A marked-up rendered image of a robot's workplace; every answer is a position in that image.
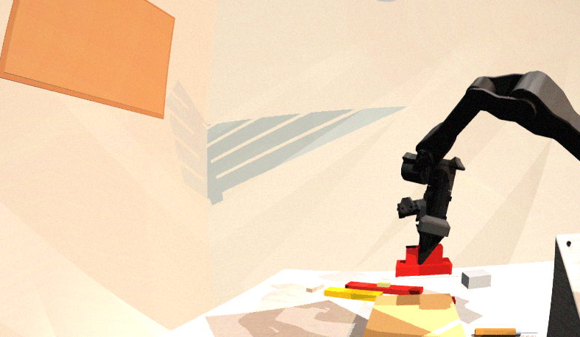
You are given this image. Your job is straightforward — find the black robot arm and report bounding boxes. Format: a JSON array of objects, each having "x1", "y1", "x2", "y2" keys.
[{"x1": 397, "y1": 70, "x2": 580, "y2": 219}]

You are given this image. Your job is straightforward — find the orange rectangular panel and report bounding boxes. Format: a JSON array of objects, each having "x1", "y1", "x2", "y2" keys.
[{"x1": 363, "y1": 293, "x2": 466, "y2": 337}]

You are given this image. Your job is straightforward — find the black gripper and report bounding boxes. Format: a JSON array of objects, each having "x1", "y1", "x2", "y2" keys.
[{"x1": 415, "y1": 185, "x2": 452, "y2": 264}]

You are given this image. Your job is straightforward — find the orange-handled awl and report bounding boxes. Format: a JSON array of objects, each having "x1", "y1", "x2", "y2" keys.
[{"x1": 474, "y1": 328, "x2": 538, "y2": 337}]

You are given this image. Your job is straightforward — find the yellow rectangular bar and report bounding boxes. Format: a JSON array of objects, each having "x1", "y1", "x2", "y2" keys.
[{"x1": 324, "y1": 287, "x2": 383, "y2": 302}]

